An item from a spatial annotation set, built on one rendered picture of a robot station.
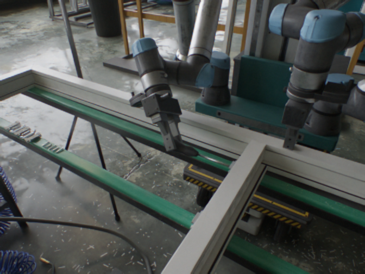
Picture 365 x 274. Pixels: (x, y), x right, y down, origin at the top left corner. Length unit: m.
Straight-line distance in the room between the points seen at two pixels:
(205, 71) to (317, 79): 0.34
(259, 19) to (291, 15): 0.59
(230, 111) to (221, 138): 0.51
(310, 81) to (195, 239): 0.41
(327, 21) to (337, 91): 0.15
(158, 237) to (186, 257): 1.16
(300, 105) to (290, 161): 0.18
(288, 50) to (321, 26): 0.79
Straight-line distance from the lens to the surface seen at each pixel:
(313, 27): 0.63
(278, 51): 1.42
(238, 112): 1.33
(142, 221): 1.76
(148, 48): 0.82
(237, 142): 0.82
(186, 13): 1.18
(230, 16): 2.94
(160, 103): 0.74
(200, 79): 0.86
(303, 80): 0.66
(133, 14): 3.91
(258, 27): 1.37
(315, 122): 1.26
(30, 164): 2.39
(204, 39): 0.92
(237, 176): 0.67
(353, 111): 1.19
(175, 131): 0.79
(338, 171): 0.79
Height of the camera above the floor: 1.40
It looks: 36 degrees down
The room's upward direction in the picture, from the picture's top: straight up
